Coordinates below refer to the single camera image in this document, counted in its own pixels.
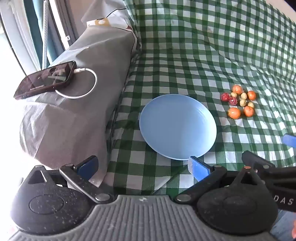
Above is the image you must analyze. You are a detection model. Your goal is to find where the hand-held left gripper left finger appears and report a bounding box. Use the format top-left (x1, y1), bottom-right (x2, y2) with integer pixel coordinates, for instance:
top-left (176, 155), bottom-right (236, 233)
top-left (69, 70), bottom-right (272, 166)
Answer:
top-left (24, 156), bottom-right (111, 204)

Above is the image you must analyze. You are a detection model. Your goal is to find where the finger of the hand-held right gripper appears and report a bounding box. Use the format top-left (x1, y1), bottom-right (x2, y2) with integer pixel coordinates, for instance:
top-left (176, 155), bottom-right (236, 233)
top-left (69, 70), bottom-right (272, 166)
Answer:
top-left (242, 151), bottom-right (276, 173)
top-left (282, 134), bottom-right (296, 148)

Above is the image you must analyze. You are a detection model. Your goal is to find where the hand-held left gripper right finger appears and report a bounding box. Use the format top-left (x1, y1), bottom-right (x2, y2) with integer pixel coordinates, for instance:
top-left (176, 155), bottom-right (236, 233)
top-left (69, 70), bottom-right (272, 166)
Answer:
top-left (174, 156), bottom-right (264, 205)

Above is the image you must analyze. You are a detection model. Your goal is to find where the blue plate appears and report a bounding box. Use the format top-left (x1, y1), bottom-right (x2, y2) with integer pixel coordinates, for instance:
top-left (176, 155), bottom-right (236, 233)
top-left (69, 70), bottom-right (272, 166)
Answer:
top-left (139, 94), bottom-right (218, 160)

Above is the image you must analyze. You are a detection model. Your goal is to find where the blue denim cloth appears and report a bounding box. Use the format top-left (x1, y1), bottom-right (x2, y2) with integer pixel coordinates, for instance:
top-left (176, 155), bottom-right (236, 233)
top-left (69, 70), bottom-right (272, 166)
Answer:
top-left (269, 210), bottom-right (296, 241)

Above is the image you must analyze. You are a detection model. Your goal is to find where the grey pillow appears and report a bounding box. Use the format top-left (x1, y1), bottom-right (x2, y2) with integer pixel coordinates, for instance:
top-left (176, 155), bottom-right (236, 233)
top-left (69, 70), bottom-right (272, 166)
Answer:
top-left (20, 24), bottom-right (139, 188)

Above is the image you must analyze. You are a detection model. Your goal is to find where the black smartphone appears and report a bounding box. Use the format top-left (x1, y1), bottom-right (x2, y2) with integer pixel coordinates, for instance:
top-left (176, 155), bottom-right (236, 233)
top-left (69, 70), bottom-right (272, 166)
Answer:
top-left (13, 61), bottom-right (77, 100)

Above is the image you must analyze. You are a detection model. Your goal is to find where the green checked bed sheet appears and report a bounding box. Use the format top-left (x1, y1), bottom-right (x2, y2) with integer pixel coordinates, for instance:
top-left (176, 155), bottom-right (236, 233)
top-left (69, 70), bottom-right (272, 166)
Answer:
top-left (102, 0), bottom-right (296, 195)

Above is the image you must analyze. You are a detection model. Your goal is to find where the teal curtain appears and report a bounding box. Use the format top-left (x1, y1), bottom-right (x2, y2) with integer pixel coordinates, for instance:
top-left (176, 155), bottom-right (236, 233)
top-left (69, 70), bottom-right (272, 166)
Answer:
top-left (23, 0), bottom-right (58, 67)

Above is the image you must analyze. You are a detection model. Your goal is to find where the white charging cable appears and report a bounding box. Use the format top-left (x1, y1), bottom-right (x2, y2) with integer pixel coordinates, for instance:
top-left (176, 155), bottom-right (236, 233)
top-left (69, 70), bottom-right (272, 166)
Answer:
top-left (55, 67), bottom-right (97, 100)

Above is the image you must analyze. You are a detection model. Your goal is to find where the checkered strap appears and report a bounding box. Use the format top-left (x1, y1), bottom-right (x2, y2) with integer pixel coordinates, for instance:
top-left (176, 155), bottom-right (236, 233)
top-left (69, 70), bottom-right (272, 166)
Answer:
top-left (42, 0), bottom-right (51, 70)

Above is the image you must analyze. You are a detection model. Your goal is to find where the white window frame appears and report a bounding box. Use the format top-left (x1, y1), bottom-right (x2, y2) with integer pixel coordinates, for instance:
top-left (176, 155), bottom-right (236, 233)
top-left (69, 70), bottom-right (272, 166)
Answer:
top-left (0, 0), bottom-right (79, 77)

